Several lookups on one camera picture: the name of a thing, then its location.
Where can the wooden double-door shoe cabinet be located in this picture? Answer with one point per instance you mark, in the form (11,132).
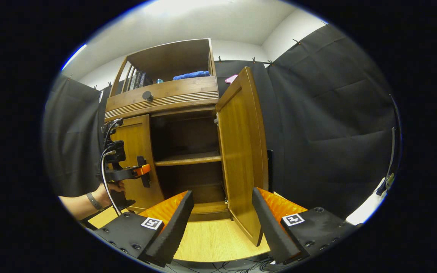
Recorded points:
(173,57)

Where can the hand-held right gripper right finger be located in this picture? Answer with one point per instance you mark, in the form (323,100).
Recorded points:
(271,227)

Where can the dark grey book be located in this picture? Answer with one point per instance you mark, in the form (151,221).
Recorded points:
(137,80)

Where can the black round drawer knob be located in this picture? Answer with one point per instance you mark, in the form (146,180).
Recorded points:
(147,95)

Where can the wooden shoe cabinet door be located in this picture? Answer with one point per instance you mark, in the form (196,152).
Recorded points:
(137,136)
(241,151)

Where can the dark blue book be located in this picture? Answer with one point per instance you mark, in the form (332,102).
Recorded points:
(142,79)

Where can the wooden inner cabinet shelf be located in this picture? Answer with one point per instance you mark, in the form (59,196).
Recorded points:
(188,159)

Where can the blue folded cloth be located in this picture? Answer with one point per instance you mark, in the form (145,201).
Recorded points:
(191,75)

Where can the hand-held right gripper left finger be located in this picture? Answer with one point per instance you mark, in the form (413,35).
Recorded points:
(176,227)

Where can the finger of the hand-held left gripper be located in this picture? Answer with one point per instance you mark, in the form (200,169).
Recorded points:
(142,170)

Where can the dark wristband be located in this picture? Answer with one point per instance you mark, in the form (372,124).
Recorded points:
(94,201)

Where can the black backdrop cloth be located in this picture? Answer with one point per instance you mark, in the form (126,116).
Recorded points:
(317,132)

